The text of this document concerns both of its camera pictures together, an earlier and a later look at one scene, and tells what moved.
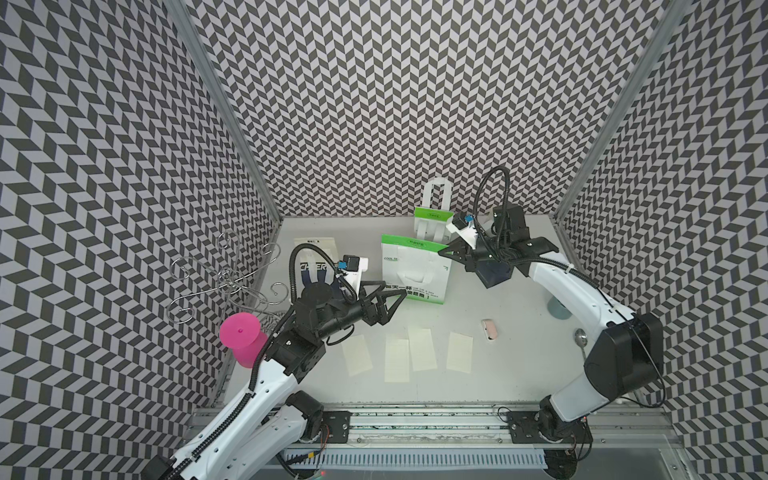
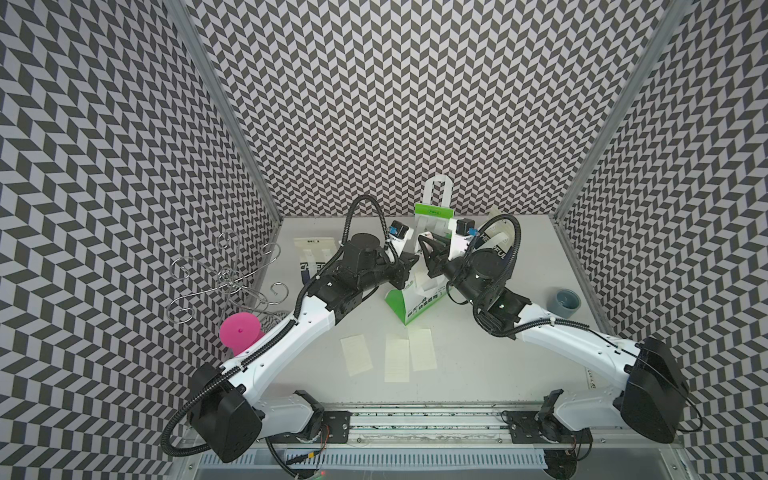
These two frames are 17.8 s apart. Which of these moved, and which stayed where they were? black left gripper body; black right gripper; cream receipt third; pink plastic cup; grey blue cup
Moved: black right gripper; black left gripper body
Stayed: pink plastic cup; cream receipt third; grey blue cup
